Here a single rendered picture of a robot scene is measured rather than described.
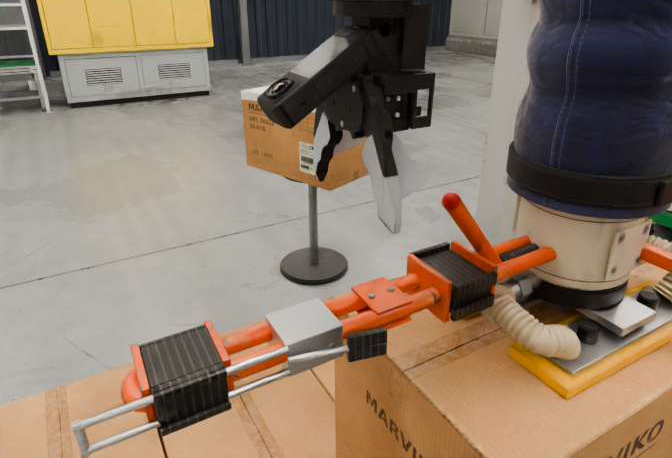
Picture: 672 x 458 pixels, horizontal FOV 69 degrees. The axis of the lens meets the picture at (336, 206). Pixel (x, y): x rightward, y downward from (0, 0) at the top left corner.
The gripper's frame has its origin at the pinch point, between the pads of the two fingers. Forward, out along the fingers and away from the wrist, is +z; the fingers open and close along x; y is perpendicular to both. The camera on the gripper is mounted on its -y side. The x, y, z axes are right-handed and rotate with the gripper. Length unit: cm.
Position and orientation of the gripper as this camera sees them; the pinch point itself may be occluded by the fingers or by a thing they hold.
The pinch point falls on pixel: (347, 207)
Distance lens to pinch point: 50.8
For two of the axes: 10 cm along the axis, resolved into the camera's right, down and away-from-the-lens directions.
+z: -0.1, 9.1, 4.2
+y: 8.7, -2.0, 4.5
